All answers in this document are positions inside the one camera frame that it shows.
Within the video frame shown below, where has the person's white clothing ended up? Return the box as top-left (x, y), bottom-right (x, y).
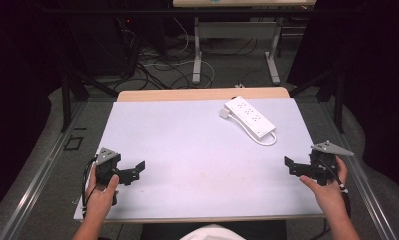
top-left (179, 223), bottom-right (247, 240)

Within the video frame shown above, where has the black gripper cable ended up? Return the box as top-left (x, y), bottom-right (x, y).
top-left (81, 156), bottom-right (99, 219)
top-left (322, 159), bottom-right (353, 219)

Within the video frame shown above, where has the person's right hand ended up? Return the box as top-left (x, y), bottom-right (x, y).
top-left (299, 155), bottom-right (350, 222)

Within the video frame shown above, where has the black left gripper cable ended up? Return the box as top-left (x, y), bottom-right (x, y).
top-left (81, 156), bottom-right (99, 219)

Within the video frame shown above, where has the white power strip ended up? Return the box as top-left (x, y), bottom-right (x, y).
top-left (224, 95), bottom-right (277, 141)

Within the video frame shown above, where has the bundle of floor cables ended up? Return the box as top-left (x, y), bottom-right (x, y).
top-left (113, 16), bottom-right (259, 92)

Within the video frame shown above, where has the aluminium floor rail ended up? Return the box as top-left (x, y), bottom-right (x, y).
top-left (0, 99), bottom-right (88, 240)
top-left (315, 99), bottom-right (399, 240)

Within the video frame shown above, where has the white power strip cable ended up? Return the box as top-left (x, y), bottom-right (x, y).
top-left (230, 112), bottom-right (278, 147)

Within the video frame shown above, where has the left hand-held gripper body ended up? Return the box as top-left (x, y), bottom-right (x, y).
top-left (94, 147), bottom-right (122, 186)

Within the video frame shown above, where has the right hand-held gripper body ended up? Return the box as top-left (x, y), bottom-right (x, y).
top-left (308, 140), bottom-right (355, 186)

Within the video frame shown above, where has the black metal stand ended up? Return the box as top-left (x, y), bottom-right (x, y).
top-left (288, 68), bottom-right (347, 135)
top-left (60, 71), bottom-right (119, 133)

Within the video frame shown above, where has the white power plug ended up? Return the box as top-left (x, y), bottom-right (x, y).
top-left (218, 105), bottom-right (233, 119)

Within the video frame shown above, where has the black computer tower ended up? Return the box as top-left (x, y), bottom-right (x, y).
top-left (66, 14), bottom-right (140, 78)

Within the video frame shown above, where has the white desk with metal legs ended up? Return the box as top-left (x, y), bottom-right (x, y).
top-left (172, 0), bottom-right (318, 86)

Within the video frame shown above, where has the person's left hand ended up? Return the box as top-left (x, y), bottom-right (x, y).
top-left (84, 164), bottom-right (120, 222)

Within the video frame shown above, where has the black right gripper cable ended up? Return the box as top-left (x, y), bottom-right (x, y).
top-left (322, 159), bottom-right (353, 219)

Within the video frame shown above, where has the white table mat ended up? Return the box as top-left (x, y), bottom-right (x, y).
top-left (73, 97), bottom-right (325, 223)

